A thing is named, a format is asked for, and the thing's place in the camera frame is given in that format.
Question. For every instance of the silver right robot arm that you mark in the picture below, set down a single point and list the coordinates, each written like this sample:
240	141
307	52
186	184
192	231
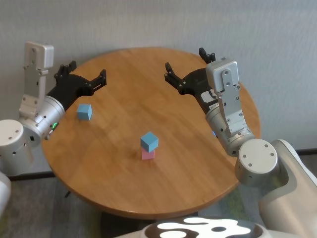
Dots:
257	161

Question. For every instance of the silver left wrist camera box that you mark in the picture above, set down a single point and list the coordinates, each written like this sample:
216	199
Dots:
39	54

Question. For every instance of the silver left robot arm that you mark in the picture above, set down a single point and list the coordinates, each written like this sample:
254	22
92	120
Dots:
15	143

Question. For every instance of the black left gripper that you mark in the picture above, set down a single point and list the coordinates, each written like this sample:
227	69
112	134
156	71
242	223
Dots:
71	86

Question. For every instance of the dark table pedestal base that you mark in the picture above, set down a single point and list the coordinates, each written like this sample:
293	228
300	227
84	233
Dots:
116	223

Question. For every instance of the grey glossy robot torso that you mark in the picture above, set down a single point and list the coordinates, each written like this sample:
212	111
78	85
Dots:
260	231

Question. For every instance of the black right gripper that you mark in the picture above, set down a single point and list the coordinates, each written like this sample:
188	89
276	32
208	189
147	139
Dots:
198	84

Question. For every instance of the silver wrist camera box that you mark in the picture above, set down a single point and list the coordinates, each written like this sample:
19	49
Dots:
223	72
39	54

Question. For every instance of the blue cube building block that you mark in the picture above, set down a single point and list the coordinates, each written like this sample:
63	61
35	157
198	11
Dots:
149	141
84	112

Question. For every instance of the pink cube building block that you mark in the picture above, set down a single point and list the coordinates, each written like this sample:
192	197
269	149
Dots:
147	155

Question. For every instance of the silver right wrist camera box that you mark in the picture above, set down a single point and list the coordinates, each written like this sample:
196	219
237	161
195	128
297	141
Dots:
223	72

